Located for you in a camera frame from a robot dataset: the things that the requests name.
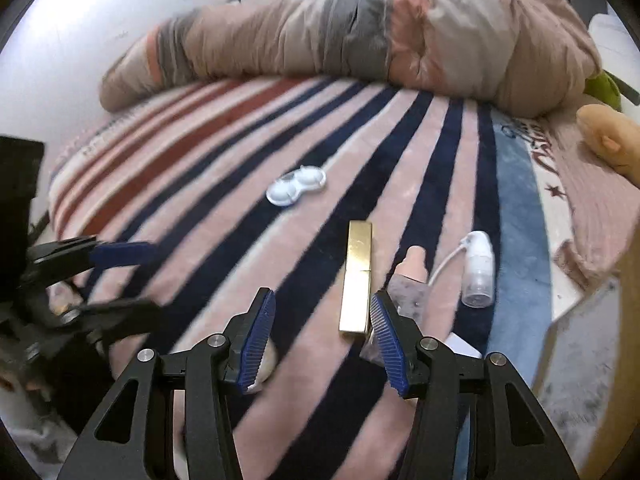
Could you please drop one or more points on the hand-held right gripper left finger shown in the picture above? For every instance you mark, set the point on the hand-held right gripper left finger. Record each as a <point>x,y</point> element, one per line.
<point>261,330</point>

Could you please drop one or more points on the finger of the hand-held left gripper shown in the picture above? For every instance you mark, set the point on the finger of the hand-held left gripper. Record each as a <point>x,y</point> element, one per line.
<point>125,312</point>
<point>125,254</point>

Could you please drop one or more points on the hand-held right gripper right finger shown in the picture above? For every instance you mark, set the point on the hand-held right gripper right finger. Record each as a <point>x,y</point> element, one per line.
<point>387,340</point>

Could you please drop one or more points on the gold rectangular cosmetic case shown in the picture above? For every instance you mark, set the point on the gold rectangular cosmetic case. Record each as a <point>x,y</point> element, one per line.
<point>356,280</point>

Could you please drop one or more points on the pink cosmetic bottle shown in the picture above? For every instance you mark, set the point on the pink cosmetic bottle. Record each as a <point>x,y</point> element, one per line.
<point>412,280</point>

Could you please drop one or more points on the white spray bottle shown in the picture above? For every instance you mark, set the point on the white spray bottle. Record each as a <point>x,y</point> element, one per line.
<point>479,270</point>

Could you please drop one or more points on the clear contact lens case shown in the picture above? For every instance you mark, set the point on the clear contact lens case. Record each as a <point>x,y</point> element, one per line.
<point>296,185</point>

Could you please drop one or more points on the grey fluffy rug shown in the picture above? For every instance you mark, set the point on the grey fluffy rug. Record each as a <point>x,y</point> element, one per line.
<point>580,370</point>

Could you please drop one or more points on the striped plush blanket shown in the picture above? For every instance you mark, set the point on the striped plush blanket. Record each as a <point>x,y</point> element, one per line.
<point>300,125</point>

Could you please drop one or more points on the pink knitted cloth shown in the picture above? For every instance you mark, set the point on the pink knitted cloth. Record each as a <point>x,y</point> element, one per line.
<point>590,200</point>

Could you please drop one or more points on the tan plush toy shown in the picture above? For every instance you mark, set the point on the tan plush toy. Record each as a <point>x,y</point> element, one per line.
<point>610,135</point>

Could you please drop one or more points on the beige and grey duvet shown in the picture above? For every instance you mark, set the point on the beige and grey duvet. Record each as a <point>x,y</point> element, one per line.
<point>465,35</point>

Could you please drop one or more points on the green plush toy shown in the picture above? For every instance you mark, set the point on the green plush toy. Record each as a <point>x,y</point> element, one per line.
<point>602,87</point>

